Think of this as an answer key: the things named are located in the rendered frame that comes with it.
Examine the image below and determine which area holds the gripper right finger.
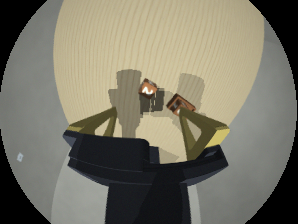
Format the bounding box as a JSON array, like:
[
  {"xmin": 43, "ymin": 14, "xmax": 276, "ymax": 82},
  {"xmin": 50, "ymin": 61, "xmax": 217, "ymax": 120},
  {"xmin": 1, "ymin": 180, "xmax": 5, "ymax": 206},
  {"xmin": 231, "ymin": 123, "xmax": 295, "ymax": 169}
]
[{"xmin": 179, "ymin": 107, "xmax": 230, "ymax": 161}]

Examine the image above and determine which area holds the brown cube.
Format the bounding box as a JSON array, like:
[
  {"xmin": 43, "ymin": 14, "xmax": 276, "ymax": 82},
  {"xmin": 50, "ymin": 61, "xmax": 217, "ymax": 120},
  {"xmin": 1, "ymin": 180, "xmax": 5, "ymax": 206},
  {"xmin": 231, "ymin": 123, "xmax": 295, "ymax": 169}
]
[
  {"xmin": 171, "ymin": 99, "xmax": 188, "ymax": 117},
  {"xmin": 138, "ymin": 78, "xmax": 157, "ymax": 99}
]

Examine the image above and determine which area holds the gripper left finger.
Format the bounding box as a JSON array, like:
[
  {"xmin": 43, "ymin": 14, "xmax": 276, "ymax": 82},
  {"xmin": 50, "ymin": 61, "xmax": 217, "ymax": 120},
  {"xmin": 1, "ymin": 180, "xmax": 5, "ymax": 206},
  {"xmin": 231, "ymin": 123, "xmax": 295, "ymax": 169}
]
[{"xmin": 66, "ymin": 107, "xmax": 117, "ymax": 137}]

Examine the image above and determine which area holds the brown open tray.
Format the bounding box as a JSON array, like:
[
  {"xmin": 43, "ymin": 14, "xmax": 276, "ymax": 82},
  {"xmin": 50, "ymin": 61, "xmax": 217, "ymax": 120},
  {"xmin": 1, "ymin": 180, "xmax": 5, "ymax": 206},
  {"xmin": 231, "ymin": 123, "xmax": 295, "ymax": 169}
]
[{"xmin": 167, "ymin": 93, "xmax": 196, "ymax": 112}]

